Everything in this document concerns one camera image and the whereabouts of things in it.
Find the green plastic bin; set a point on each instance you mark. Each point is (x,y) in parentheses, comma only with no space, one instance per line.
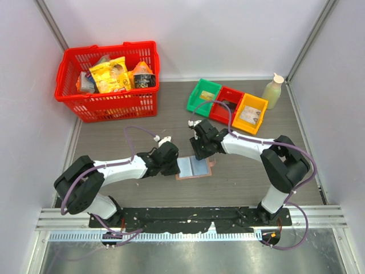
(194,101)

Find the red plastic shopping basket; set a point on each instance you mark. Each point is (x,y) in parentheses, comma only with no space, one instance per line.
(136,103)

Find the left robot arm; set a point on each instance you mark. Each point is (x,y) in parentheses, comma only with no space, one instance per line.
(79,186)

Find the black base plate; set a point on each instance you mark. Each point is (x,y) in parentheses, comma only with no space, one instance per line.
(193,220)

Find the black round can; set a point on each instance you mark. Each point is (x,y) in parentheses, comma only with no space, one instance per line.
(144,80)

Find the pink leather card holder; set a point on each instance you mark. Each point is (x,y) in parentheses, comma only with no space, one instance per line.
(191,168)

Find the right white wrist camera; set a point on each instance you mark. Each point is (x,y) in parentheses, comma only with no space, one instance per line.
(192,124)

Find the yellow chips bag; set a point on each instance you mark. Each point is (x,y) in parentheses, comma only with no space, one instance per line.
(111,76)

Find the black credit card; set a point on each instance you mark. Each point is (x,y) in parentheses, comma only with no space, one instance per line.
(231,105)

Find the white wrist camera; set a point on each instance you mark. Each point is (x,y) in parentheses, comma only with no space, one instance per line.
(192,124)
(164,140)

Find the white VIP credit card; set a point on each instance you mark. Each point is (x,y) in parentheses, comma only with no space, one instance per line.
(250,114)

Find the white cable duct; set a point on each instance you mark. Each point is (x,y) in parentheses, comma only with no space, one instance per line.
(104,236)

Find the grey small box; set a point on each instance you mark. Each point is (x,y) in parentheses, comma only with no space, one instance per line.
(83,85)

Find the yellow plastic bin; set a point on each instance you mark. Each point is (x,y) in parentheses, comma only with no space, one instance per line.
(252,101)

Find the gold credit card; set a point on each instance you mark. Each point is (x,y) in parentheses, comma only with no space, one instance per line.
(206,95)

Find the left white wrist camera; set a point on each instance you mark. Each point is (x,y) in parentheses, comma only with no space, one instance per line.
(164,140)

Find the green lotion bottle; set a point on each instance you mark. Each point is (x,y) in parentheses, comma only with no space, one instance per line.
(272,91)

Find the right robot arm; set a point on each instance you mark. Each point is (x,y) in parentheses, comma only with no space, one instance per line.
(285,164)

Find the red plastic bin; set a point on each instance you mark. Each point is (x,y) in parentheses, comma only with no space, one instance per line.
(219,113)

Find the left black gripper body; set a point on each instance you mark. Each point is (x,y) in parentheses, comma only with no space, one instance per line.
(163,166)

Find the orange snack packet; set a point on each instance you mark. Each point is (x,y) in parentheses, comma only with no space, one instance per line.
(140,68)

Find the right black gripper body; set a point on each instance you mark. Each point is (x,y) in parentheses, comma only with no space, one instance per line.
(205,140)

